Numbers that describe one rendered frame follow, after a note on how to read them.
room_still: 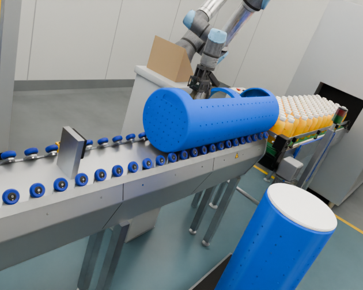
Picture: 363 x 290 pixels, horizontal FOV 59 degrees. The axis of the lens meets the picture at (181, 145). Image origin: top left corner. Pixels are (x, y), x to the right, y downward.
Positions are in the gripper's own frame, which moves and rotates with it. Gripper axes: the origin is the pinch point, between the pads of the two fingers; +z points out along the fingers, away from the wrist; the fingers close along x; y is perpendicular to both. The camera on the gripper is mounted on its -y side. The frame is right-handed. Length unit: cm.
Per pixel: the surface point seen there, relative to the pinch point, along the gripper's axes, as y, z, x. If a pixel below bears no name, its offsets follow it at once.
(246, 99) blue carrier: -30.4, -5.8, 7.9
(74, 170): 64, 18, 5
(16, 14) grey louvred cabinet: 24, -1, -139
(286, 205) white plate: 10, 12, 60
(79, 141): 64, 7, 5
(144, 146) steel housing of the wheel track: 20.3, 22.4, -6.0
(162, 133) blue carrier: 19.9, 11.8, 1.3
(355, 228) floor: -239, 117, 79
